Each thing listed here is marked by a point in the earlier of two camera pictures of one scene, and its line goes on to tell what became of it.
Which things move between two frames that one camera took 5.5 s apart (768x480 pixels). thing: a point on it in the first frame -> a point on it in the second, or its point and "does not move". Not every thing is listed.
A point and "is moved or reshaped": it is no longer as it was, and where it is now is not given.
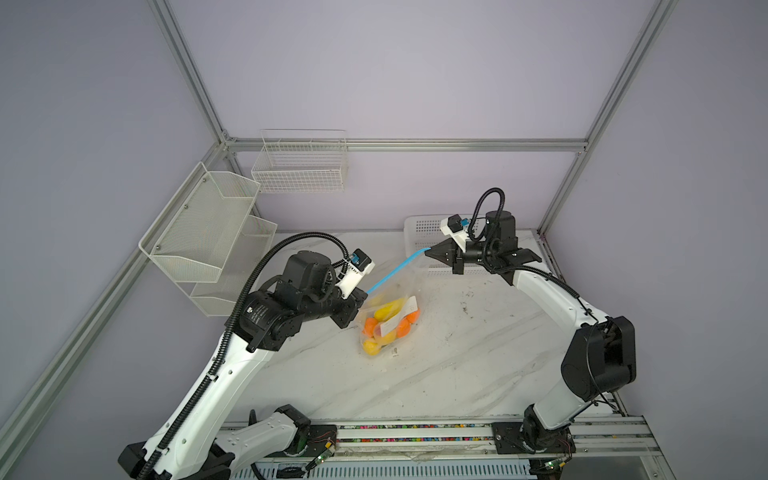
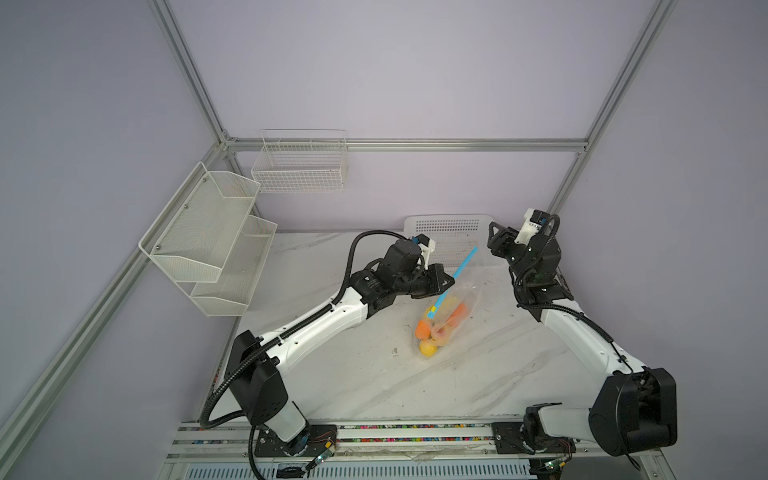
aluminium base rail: x=612 y=439 does not move
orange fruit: x=403 y=328 -> x=459 y=314
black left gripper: x=342 y=320 -> x=435 y=273
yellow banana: x=388 y=310 is moved or reshaped
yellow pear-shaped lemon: x=370 y=347 -> x=428 y=348
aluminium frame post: x=650 y=32 does not move
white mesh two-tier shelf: x=208 y=241 does not move
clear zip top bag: x=389 y=312 -> x=446 y=312
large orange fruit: x=370 y=325 -> x=423 y=330
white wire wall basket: x=301 y=160 does not move
